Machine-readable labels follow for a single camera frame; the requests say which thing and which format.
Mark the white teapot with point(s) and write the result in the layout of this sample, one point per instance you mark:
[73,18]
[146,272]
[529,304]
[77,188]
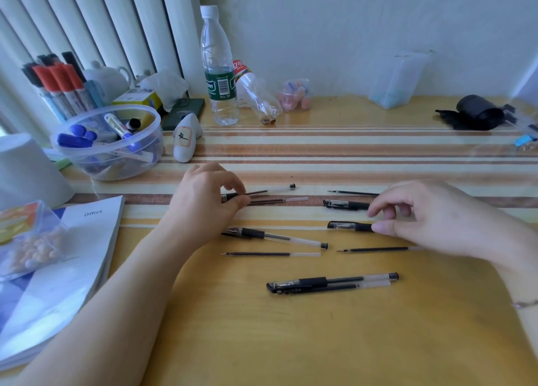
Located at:
[107,78]

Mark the white radiator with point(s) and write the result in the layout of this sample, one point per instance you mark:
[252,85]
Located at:
[105,24]

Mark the person's left hand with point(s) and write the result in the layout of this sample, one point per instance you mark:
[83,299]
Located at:
[197,205]

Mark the person's left thumb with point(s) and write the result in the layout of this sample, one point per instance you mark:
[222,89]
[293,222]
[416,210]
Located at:
[240,205]

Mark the bunch of upright markers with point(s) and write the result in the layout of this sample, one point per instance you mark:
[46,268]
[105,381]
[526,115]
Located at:
[59,85]

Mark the white and blue marker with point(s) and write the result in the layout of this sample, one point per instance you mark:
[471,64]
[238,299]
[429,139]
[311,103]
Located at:
[120,128]

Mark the blue capped marker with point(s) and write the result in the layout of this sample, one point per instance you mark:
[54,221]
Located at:
[75,139]

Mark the person's right thumb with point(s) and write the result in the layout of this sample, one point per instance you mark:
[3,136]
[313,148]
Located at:
[393,227]

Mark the green paper pad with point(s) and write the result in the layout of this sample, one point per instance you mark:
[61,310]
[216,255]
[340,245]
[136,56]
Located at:
[59,160]

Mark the clear plastic container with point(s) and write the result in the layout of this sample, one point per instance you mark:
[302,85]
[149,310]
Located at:
[397,81]

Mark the yellow and white box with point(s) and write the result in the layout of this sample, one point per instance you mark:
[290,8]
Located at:
[136,99]

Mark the black capped gel pen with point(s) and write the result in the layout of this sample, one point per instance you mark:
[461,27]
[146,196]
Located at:
[349,226]
[344,205]
[269,235]
[319,282]

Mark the white paper cup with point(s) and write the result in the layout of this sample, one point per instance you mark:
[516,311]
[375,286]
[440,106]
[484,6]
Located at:
[29,175]

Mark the clear box of beads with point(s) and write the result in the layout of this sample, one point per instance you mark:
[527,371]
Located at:
[29,242]

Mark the crumpled clear plastic bag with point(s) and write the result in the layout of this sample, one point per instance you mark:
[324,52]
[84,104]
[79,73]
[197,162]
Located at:
[166,87]

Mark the green label water bottle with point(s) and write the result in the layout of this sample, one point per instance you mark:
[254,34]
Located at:
[218,83]

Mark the clear gel pen barrel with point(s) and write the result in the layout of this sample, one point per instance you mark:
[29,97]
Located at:
[273,189]

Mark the person's right forearm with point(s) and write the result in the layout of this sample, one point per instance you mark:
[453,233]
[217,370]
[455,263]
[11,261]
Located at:
[523,280]

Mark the person's right hand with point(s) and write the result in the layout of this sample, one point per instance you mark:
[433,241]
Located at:
[445,221]

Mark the person's left forearm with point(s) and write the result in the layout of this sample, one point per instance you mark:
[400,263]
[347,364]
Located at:
[113,310]

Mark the black pen refill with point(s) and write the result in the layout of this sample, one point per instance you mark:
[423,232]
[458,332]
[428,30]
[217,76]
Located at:
[281,200]
[264,254]
[378,249]
[353,287]
[353,193]

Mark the small blue clip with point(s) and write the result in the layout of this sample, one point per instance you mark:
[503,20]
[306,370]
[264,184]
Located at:
[525,140]

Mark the clear plastic packet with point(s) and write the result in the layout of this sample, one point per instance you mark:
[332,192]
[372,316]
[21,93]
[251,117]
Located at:
[523,118]

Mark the dark green phone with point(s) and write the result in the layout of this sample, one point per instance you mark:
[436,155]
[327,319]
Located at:
[185,112]

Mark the crushed clear plastic bottle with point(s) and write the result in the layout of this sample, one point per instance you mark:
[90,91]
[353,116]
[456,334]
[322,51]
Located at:
[257,97]

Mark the small bag of pink items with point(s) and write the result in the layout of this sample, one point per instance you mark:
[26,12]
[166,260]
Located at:
[295,94]

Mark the white and blue book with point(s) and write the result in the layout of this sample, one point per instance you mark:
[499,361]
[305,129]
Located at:
[71,280]

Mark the clear round plastic tub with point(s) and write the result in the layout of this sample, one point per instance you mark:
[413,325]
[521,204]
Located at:
[113,163]

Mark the white ceramic ornament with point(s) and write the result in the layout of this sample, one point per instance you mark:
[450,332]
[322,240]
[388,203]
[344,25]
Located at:
[185,139]

